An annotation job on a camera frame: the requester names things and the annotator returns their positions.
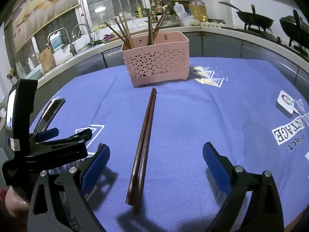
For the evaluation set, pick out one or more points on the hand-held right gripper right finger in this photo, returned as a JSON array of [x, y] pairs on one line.
[[217, 169]]

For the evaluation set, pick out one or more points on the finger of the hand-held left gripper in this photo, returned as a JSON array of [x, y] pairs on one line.
[[49, 133], [72, 149]]

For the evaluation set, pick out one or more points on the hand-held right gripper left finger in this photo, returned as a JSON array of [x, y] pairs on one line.
[[95, 166]]

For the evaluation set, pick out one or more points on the brown wooden chopstick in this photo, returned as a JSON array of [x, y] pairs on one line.
[[134, 174], [142, 174]]

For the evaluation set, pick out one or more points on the pink perforated utensil basket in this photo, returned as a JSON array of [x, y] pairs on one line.
[[157, 62]]

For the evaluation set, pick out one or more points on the bundle of wooden chopsticks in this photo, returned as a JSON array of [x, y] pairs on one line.
[[150, 29]]

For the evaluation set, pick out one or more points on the person's left hand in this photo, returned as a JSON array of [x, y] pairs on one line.
[[17, 204]]

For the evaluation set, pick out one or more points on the black smartphone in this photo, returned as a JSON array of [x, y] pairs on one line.
[[49, 113]]

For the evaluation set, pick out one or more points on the blue printed tablecloth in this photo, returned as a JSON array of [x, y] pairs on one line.
[[193, 116]]

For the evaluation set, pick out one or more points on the standing wooden cutting board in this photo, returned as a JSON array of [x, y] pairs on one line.
[[47, 60]]

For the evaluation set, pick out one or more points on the blue label detergent jug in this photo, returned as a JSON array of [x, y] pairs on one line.
[[56, 41]]

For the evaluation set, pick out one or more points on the tall metal faucet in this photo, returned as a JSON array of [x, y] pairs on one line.
[[72, 48]]

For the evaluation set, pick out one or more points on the small white square device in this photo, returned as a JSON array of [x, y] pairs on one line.
[[284, 105]]

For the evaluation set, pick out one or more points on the green leafy vegetable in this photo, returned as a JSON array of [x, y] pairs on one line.
[[93, 43]]

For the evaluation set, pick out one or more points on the curved metal faucet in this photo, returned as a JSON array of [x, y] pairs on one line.
[[91, 37]]

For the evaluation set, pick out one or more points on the purple vegetable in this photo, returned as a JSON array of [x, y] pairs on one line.
[[108, 38]]

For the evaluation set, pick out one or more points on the dark grey base cabinet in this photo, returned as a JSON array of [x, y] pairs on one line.
[[217, 46]]

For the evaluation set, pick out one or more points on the beige kitchen counter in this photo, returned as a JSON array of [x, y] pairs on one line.
[[241, 35]]

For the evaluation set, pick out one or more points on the gas stove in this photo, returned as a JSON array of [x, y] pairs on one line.
[[277, 40]]

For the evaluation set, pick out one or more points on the white egg tray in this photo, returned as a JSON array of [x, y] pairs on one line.
[[212, 24]]

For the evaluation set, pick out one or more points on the black wok with ladle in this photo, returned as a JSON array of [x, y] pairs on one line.
[[256, 20]]

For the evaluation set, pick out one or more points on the large yellow oil bottle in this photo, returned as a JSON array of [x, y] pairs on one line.
[[199, 12]]

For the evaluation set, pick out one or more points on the black wok with lid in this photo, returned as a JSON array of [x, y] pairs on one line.
[[293, 26]]

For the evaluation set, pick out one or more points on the white plastic jug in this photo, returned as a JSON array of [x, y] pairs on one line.
[[179, 11]]

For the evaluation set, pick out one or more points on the row of condiment bottles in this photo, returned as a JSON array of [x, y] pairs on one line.
[[158, 6]]

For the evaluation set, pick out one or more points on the printed wall poster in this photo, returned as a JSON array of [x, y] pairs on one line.
[[43, 7]]

